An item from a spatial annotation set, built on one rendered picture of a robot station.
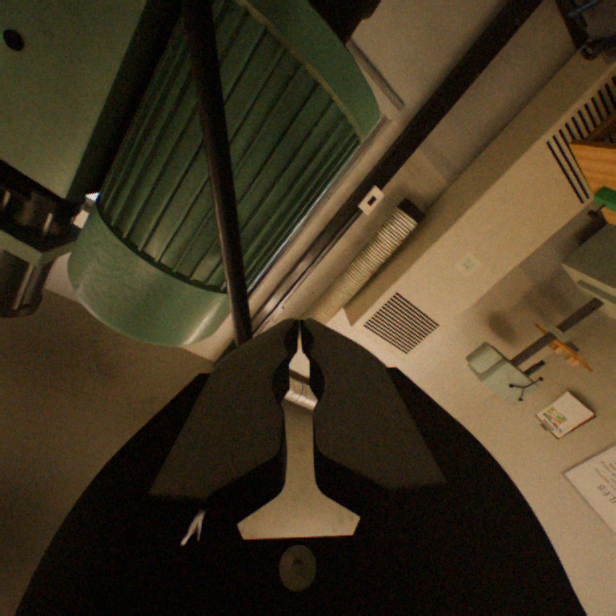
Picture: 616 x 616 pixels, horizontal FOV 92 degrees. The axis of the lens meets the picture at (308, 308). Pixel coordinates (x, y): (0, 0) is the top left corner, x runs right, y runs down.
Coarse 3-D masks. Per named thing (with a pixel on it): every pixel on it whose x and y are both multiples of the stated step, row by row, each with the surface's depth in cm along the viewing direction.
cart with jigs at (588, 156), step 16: (608, 128) 118; (576, 144) 122; (592, 144) 117; (608, 144) 112; (576, 160) 130; (592, 160) 123; (608, 160) 116; (592, 176) 131; (608, 176) 124; (592, 192) 140; (608, 192) 129; (608, 208) 132
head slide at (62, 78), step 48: (0, 0) 19; (48, 0) 19; (96, 0) 19; (144, 0) 19; (0, 48) 20; (48, 48) 20; (96, 48) 20; (144, 48) 22; (0, 96) 21; (48, 96) 21; (96, 96) 21; (0, 144) 23; (48, 144) 23; (96, 144) 24; (96, 192) 28
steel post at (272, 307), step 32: (512, 0) 124; (512, 32) 128; (480, 64) 132; (448, 96) 137; (416, 128) 142; (384, 160) 148; (352, 224) 164; (320, 256) 169; (288, 288) 180; (256, 320) 189; (224, 352) 204
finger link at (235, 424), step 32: (288, 320) 12; (256, 352) 10; (288, 352) 12; (224, 384) 9; (256, 384) 9; (288, 384) 11; (192, 416) 8; (224, 416) 8; (256, 416) 8; (192, 448) 7; (224, 448) 7; (256, 448) 7; (160, 480) 6; (192, 480) 6; (224, 480) 6; (256, 480) 7
